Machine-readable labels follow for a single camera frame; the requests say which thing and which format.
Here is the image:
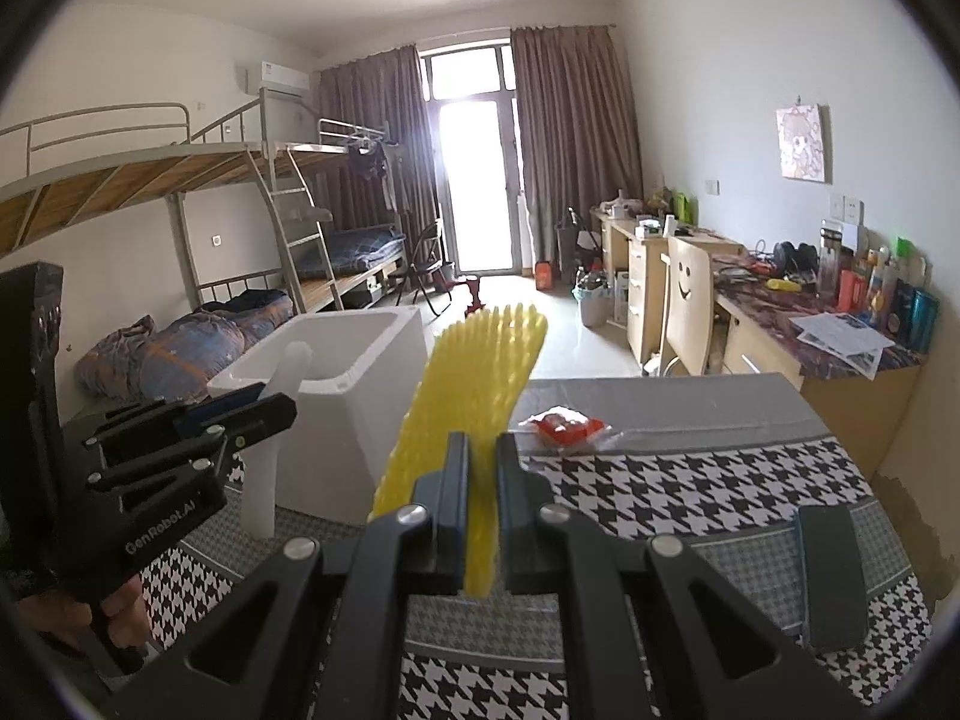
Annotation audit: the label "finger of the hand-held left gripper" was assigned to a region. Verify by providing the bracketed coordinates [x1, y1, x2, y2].
[86, 394, 299, 496]
[81, 386, 263, 452]

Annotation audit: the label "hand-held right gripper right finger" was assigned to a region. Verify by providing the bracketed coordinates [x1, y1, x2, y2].
[493, 435, 871, 720]

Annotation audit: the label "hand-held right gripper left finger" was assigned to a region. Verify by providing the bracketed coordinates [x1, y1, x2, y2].
[97, 431, 473, 720]

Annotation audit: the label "white foam box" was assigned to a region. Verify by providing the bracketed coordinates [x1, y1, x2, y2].
[208, 305, 428, 526]

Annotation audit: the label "yellow foam net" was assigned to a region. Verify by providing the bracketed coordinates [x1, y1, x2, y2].
[367, 304, 548, 597]

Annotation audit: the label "person's left hand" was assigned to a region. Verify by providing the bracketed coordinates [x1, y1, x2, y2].
[91, 574, 154, 647]

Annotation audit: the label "blue orange plaid quilt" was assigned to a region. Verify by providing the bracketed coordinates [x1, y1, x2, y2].
[75, 289, 295, 406]

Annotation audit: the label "red snack packet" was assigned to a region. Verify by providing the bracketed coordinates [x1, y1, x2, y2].
[517, 405, 605, 452]

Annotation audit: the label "houndstooth tablecloth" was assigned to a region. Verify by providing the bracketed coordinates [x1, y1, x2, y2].
[139, 373, 935, 720]

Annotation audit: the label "dark blue blanket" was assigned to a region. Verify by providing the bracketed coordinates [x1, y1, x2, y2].
[328, 225, 406, 278]

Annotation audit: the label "black folding chair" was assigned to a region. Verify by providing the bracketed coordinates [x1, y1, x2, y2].
[409, 219, 455, 316]

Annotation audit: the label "small red stool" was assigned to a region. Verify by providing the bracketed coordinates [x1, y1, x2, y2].
[450, 276, 485, 316]

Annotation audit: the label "white bucket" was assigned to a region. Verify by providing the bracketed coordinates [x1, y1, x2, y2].
[574, 277, 612, 329]

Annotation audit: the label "metal bunk bed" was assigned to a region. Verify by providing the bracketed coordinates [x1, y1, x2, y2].
[289, 118, 410, 312]
[0, 101, 338, 406]

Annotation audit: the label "wooden desk with drawers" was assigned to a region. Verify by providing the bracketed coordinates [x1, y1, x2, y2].
[592, 206, 747, 368]

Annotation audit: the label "dark hanging clothes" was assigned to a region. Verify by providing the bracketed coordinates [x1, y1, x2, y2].
[345, 139, 398, 211]

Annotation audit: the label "wooden chair with smiley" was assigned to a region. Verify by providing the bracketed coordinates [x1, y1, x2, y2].
[660, 235, 713, 377]

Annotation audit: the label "dark bag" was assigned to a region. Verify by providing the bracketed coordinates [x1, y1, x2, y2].
[555, 208, 601, 275]

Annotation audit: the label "dark rectangular case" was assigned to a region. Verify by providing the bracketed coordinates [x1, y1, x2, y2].
[795, 504, 867, 653]

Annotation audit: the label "glass balcony door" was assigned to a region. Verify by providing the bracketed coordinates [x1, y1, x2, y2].
[418, 45, 526, 275]

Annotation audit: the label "brown curtain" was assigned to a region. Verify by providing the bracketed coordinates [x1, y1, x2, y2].
[510, 24, 644, 275]
[315, 45, 440, 271]

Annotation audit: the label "white air conditioner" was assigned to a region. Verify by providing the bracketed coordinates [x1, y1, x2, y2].
[246, 60, 310, 98]

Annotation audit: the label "wooden desk with patterned cover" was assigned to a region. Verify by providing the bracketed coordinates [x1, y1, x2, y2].
[712, 289, 923, 477]

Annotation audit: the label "printed paper sheets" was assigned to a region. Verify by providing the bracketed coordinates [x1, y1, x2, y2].
[789, 313, 897, 380]

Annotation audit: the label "black headphones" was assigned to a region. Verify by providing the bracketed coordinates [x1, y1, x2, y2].
[772, 241, 820, 275]

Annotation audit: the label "row of toiletry bottles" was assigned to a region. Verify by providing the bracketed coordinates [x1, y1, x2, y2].
[819, 219, 940, 352]

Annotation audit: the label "wall poster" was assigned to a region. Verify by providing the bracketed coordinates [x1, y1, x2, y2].
[776, 103, 833, 183]

